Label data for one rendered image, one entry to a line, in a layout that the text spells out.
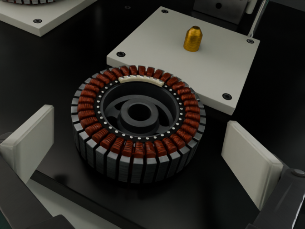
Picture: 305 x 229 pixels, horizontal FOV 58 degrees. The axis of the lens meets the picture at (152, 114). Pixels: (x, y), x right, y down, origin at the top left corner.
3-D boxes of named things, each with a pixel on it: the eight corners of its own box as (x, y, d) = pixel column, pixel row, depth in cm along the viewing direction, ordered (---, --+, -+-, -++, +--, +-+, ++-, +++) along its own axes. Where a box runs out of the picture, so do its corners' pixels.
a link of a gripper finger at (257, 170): (271, 163, 14) (285, 164, 14) (227, 119, 21) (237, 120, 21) (258, 211, 15) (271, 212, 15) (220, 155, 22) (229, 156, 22)
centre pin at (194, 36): (195, 53, 33) (201, 33, 31) (180, 48, 34) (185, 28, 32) (200, 46, 34) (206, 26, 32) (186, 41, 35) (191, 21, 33)
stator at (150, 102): (204, 190, 22) (217, 165, 19) (61, 181, 21) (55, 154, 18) (190, 94, 30) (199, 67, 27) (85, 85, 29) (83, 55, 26)
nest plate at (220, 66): (231, 116, 28) (235, 107, 27) (105, 64, 31) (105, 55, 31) (257, 47, 38) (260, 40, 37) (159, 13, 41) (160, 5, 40)
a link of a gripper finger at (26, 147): (17, 199, 14) (1, 198, 14) (54, 143, 21) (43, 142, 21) (14, 144, 13) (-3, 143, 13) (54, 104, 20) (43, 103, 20)
